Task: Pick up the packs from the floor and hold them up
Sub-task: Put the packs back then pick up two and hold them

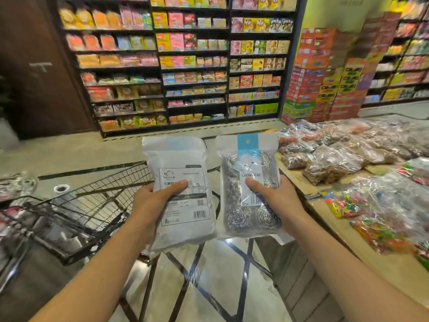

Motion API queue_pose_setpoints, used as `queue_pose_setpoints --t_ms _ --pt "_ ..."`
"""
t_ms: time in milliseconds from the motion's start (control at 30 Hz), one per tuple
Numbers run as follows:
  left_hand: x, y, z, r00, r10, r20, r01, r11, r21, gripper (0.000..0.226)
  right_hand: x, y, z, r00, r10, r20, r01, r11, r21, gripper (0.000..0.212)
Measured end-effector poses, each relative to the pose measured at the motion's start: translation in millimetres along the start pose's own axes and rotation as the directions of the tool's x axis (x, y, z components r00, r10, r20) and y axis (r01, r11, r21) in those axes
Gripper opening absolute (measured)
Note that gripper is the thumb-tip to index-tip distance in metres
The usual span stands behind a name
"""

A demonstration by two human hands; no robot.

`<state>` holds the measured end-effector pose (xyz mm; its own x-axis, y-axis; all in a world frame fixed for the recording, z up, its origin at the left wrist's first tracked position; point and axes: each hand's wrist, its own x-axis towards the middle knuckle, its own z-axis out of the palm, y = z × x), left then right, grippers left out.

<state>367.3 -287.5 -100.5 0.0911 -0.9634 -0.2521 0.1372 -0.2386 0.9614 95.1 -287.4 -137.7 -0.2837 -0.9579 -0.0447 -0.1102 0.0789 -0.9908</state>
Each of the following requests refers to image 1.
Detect person's right hand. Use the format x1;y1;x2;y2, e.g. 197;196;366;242
245;174;307;237

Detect person's left hand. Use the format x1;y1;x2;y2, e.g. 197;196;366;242
129;179;189;244

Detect metal wire shopping cart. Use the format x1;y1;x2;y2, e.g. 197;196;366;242
20;161;160;267

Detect person's left forearm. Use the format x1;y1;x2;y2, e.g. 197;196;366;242
30;217;155;322

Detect person's right forearm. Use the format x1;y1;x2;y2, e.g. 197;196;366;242
285;214;429;322

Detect pile of colourful candy packets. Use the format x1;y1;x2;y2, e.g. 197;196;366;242
321;157;429;271

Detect pile of clear nut bags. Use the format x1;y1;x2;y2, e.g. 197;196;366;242
276;119;429;186

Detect black biscuit shelving unit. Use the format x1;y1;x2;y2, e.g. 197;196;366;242
46;0;307;138

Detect wooden glass-edged display counter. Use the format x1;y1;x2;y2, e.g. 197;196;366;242
254;112;429;322

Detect stack of red cartons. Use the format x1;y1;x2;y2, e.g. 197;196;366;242
281;13;401;124

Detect pile of red stick snacks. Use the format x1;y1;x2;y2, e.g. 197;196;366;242
0;206;24;232

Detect black snack packet shelving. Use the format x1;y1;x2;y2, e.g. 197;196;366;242
360;0;429;110

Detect brown wooden door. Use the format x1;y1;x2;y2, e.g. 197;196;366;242
0;0;98;141

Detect white plant pot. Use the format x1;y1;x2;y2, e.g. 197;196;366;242
0;117;21;151

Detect rows of biscuit boxes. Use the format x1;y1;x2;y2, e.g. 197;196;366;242
59;0;299;131

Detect rows of yellow pink packets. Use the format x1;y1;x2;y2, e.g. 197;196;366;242
365;0;429;103

